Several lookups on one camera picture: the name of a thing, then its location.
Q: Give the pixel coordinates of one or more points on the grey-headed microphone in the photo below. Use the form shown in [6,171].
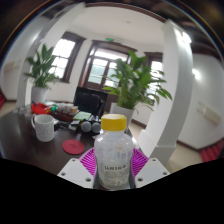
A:
[96,127]
[86,126]

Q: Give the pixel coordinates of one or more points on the dark-framed wide window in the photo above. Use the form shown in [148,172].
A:
[65,56]

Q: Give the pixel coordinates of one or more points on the black office chair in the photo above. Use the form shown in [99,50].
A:
[90,100]

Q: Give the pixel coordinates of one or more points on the clear bottle with yellow cap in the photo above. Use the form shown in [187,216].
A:
[113,156]

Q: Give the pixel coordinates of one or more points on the white wall radiator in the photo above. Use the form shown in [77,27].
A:
[209,113]

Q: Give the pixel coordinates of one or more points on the large leafy plant white pot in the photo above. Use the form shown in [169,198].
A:
[135,83]

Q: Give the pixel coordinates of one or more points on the white speckled mug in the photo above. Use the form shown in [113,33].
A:
[45,128]

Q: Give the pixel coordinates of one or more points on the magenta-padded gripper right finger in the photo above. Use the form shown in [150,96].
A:
[141,163]

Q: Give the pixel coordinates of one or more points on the dark wooden double door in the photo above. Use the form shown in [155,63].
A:
[100,68]

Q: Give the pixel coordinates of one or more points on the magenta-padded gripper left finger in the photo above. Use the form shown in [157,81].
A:
[83,165]

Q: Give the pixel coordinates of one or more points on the small leafy plant white pot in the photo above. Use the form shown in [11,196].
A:
[41,70]

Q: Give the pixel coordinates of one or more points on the dark-framed narrow window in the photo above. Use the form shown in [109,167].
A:
[156,68]

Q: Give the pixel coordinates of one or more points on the green exit sign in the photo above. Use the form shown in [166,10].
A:
[110,39]

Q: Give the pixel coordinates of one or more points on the flat round red coaster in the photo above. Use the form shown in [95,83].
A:
[73,147]

